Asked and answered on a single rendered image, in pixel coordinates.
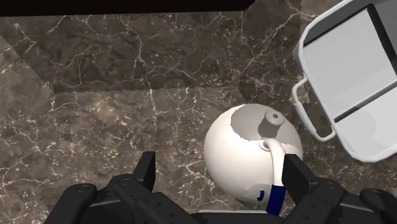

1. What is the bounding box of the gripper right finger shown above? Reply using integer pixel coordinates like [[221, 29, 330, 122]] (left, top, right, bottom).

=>
[[281, 153, 397, 224]]

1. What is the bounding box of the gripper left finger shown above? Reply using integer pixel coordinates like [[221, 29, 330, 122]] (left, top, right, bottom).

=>
[[44, 151, 199, 224]]

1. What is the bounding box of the white round jug blue handle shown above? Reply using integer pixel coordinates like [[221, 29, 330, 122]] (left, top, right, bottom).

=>
[[203, 103, 304, 216]]

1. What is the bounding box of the white tray with handle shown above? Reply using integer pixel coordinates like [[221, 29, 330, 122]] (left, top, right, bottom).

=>
[[291, 0, 397, 163]]

